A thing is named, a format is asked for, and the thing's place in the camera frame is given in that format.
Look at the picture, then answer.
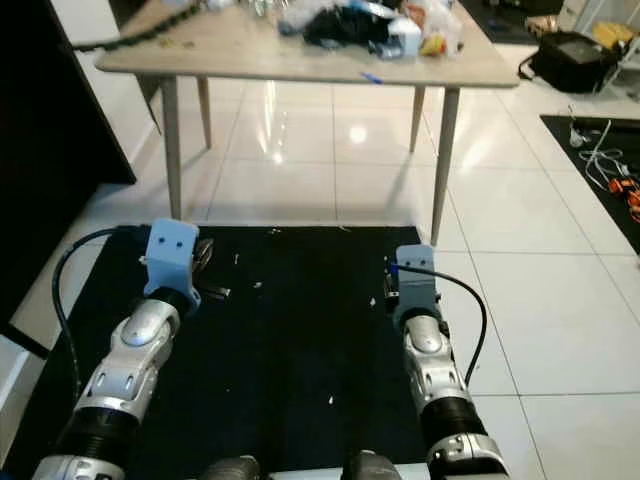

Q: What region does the large black floor mat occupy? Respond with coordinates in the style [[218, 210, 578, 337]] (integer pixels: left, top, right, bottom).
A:
[[0, 224, 473, 480]]

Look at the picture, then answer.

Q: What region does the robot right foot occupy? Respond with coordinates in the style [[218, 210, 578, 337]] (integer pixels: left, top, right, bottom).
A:
[[341, 449, 407, 480]]

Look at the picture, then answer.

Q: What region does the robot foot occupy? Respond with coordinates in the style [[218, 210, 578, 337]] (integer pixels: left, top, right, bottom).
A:
[[341, 449, 407, 480], [197, 455, 262, 480]]

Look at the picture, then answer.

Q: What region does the light wooden table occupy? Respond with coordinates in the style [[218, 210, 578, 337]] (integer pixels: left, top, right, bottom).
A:
[[94, 0, 521, 247]]

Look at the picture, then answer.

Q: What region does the black cabinet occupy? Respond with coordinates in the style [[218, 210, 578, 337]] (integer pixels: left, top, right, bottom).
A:
[[0, 0, 137, 356]]

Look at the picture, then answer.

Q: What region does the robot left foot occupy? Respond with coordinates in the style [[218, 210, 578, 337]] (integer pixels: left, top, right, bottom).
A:
[[197, 455, 262, 480]]

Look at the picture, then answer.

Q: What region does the small black floor mat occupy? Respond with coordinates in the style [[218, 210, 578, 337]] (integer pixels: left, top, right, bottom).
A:
[[540, 113, 640, 257]]

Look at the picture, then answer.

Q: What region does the yellow snack packet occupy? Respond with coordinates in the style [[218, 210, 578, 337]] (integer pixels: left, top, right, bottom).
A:
[[419, 28, 463, 59]]

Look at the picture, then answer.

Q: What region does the white box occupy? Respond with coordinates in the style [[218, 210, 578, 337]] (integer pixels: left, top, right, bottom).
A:
[[387, 17, 424, 57]]

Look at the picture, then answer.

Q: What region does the orange black tool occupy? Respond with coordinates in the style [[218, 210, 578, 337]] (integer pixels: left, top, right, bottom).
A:
[[607, 174, 640, 223]]

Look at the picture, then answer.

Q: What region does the black cloth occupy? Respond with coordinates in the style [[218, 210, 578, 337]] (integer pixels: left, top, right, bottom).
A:
[[304, 7, 397, 50]]

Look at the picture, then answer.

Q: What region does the clear plastic bag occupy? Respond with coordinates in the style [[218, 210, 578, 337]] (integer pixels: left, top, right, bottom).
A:
[[274, 0, 348, 34]]

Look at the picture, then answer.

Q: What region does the black bag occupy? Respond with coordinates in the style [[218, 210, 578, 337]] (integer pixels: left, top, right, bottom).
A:
[[518, 30, 621, 96]]

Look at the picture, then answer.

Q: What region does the white shelf unit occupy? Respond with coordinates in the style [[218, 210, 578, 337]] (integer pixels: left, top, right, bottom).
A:
[[555, 0, 640, 101]]

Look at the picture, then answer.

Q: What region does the yellow cloth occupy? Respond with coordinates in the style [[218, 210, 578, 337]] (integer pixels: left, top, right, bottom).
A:
[[591, 21, 638, 50]]

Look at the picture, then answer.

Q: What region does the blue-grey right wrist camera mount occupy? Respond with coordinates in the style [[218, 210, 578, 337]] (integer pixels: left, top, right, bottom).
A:
[[394, 245, 440, 321]]

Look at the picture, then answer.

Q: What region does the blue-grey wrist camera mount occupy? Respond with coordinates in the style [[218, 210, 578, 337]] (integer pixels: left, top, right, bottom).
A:
[[144, 218, 200, 301], [394, 245, 440, 321]]

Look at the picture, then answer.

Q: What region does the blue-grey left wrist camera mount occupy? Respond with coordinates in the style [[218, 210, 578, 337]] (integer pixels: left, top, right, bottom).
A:
[[144, 218, 200, 301]]

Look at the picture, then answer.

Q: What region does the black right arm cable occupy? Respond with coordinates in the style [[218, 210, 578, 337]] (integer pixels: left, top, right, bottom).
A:
[[390, 262, 490, 389]]

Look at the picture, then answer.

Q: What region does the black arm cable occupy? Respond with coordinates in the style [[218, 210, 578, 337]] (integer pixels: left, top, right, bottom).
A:
[[390, 262, 490, 389], [54, 226, 151, 401]]

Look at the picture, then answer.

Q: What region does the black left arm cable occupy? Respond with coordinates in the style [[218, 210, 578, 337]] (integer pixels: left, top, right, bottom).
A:
[[54, 226, 151, 401]]

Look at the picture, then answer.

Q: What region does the black chain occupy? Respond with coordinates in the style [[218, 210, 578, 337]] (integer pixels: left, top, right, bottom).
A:
[[71, 4, 203, 53]]

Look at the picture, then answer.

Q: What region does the white cable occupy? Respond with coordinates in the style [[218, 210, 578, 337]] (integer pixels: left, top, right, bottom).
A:
[[564, 118, 628, 193]]

